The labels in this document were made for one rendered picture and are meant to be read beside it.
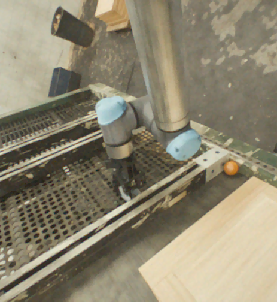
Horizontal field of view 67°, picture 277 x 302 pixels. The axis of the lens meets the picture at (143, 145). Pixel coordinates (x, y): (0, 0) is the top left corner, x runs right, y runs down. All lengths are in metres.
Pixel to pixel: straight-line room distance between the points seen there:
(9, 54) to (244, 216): 5.10
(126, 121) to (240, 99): 1.49
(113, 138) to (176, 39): 0.29
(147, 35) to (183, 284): 0.52
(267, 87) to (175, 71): 1.55
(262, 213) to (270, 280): 0.18
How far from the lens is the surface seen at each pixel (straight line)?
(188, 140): 0.44
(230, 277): 0.60
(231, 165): 0.81
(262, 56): 2.00
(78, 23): 4.56
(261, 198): 0.76
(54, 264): 0.62
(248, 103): 1.89
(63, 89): 4.44
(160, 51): 0.33
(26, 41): 5.39
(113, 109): 0.50
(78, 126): 1.21
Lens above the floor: 1.67
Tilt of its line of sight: 41 degrees down
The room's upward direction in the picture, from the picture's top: 80 degrees counter-clockwise
